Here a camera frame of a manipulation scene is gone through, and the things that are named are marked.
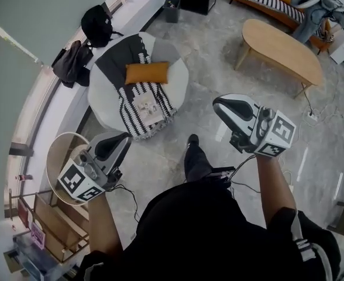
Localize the person's right leg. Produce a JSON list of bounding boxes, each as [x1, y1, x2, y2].
[[183, 143, 213, 184]]

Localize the black jacket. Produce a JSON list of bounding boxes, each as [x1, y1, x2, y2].
[[51, 39, 95, 88]]

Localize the round white pouf seat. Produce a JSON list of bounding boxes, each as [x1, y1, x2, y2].
[[88, 31, 190, 142]]

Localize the orange cushion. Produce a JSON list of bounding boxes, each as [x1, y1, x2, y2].
[[124, 61, 171, 85]]

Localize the black white patterned blanket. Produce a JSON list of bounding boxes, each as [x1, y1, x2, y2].
[[95, 35, 178, 142]]

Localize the wooden shelf cart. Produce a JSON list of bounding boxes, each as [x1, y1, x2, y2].
[[9, 188, 91, 265]]

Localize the pink book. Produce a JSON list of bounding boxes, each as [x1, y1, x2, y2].
[[29, 221, 47, 251]]

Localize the black backpack white logo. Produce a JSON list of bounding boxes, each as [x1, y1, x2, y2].
[[80, 4, 123, 49]]

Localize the dark grey bin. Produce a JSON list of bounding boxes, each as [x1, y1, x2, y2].
[[162, 0, 182, 24]]

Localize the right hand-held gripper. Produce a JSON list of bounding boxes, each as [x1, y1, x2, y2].
[[212, 94, 297, 157]]

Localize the person's black shirt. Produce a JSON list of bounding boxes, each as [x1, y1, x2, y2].
[[78, 182, 342, 281]]

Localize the grey roller blind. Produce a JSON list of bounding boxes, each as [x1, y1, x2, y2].
[[0, 0, 140, 66], [0, 28, 43, 225]]

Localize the black window post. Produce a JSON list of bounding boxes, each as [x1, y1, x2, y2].
[[9, 146, 35, 158]]

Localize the grey photo cover book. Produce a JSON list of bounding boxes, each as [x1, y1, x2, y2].
[[133, 94, 166, 126]]

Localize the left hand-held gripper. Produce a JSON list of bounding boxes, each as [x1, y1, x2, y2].
[[57, 132, 131, 203]]

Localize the white window ledge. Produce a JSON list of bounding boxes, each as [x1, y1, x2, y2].
[[5, 0, 181, 216]]

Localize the person's right forearm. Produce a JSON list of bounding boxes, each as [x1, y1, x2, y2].
[[255, 153, 298, 231]]

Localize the person's left forearm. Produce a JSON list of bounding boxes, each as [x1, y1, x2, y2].
[[87, 190, 124, 259]]

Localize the oval wooden coffee table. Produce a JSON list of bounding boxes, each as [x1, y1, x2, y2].
[[233, 18, 325, 100]]

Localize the grey marbled cabinet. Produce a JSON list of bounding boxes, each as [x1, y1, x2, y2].
[[2, 232, 81, 281]]

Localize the black belt pack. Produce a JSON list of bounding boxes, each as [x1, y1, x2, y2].
[[209, 165, 236, 187]]

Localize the round glass side table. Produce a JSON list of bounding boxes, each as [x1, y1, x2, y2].
[[45, 132, 132, 207]]

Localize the person's right shoe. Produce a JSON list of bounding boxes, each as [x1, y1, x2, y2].
[[187, 133, 201, 151]]

